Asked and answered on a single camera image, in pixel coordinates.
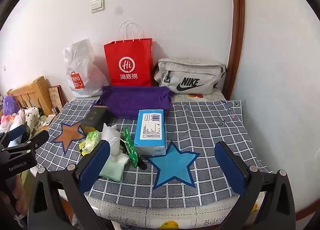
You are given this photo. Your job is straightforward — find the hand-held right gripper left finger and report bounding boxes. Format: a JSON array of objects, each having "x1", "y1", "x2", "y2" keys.
[{"x1": 27, "y1": 140, "x2": 112, "y2": 230}]

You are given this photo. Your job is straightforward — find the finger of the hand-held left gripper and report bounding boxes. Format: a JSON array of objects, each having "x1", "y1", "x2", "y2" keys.
[
  {"x1": 0, "y1": 125, "x2": 29, "y2": 147},
  {"x1": 1, "y1": 130, "x2": 50, "y2": 155}
]

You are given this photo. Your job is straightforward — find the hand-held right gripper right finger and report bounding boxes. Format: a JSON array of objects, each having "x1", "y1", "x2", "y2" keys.
[{"x1": 214, "y1": 141, "x2": 303, "y2": 230}]

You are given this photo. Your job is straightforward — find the white tissue sheet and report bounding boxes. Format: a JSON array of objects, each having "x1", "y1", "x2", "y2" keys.
[{"x1": 99, "y1": 155, "x2": 125, "y2": 183}]

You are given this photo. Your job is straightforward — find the light green tissue packet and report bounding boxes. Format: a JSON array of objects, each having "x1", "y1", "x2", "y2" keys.
[{"x1": 85, "y1": 131, "x2": 102, "y2": 151}]

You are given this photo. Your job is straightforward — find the white cloth pouch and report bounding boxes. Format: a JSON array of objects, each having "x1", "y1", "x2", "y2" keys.
[{"x1": 102, "y1": 123, "x2": 125, "y2": 157}]

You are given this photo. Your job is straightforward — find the green snack packet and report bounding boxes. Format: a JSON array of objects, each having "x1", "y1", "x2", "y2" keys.
[{"x1": 122, "y1": 126, "x2": 139, "y2": 168}]

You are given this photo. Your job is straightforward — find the white dotted cloth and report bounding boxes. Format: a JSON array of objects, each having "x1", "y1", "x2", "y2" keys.
[{"x1": 19, "y1": 107, "x2": 42, "y2": 134}]

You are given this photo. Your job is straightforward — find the wooden nightstand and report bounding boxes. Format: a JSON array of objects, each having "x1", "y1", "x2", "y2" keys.
[{"x1": 35, "y1": 113, "x2": 61, "y2": 143}]

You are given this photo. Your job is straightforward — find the white folded tissue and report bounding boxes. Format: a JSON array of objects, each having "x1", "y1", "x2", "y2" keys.
[{"x1": 110, "y1": 154, "x2": 130, "y2": 166}]

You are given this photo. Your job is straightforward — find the purple plush toy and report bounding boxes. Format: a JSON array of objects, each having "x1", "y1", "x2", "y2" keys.
[{"x1": 2, "y1": 95, "x2": 20, "y2": 116}]

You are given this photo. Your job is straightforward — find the illustrated notebook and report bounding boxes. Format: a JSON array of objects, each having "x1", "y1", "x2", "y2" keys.
[{"x1": 48, "y1": 85, "x2": 64, "y2": 114}]

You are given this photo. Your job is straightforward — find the dark green box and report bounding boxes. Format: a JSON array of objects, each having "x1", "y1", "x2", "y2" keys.
[{"x1": 80, "y1": 106, "x2": 109, "y2": 134}]

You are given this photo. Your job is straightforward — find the grey checkered blanket with stars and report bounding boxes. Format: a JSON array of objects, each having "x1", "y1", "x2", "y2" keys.
[{"x1": 35, "y1": 98, "x2": 273, "y2": 208}]

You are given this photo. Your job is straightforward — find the blue tissue pack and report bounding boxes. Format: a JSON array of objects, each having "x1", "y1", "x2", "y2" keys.
[{"x1": 134, "y1": 109, "x2": 167, "y2": 156}]

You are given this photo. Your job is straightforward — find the purple folded cloth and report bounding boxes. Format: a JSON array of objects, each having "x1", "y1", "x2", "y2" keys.
[{"x1": 99, "y1": 85, "x2": 175, "y2": 120}]

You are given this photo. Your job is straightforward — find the white plastic shopping bag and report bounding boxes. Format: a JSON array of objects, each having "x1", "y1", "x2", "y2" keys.
[{"x1": 63, "y1": 38, "x2": 109, "y2": 98}]

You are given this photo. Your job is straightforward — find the grey waist bag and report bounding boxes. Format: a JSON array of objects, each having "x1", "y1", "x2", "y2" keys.
[{"x1": 153, "y1": 58, "x2": 227, "y2": 94}]

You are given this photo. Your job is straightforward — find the red paper bag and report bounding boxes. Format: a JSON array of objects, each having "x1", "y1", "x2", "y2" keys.
[{"x1": 104, "y1": 20, "x2": 153, "y2": 87}]

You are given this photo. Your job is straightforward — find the brown wooden door frame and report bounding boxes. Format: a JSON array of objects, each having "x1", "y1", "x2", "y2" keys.
[{"x1": 222, "y1": 0, "x2": 245, "y2": 100}]

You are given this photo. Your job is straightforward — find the white light switch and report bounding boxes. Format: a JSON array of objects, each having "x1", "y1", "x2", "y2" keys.
[{"x1": 90, "y1": 0, "x2": 105, "y2": 13}]

